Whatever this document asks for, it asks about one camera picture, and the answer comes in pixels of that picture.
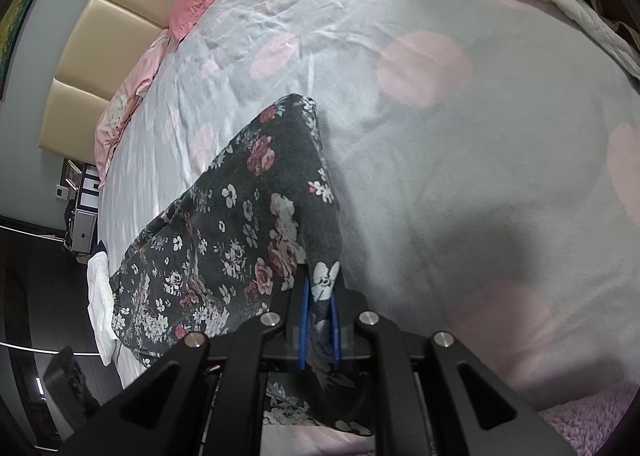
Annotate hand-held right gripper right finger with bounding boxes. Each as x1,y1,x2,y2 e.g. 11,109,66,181
331,287,578,456

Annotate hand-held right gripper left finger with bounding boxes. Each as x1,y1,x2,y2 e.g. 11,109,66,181
60,280,309,456

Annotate dark floral pants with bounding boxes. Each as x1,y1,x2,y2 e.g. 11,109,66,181
107,94,376,437

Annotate white folded towel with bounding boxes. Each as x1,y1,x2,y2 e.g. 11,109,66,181
86,252,123,366

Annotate white bedside cabinet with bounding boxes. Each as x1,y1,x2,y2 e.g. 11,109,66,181
62,161,103,264

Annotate grey pink-dotted duvet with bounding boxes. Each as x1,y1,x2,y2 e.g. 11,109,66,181
97,0,640,456

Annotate purple fluffy rug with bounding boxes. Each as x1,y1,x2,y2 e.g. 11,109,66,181
540,376,640,456

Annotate light pink pillow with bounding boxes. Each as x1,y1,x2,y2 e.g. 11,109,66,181
94,29,171,187

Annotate beige padded headboard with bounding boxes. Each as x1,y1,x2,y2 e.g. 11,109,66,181
39,0,226,164

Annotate framed landscape painting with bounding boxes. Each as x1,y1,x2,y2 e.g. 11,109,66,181
0,0,56,102

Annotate small picture frame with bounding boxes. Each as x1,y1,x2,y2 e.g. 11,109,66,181
62,159,83,187

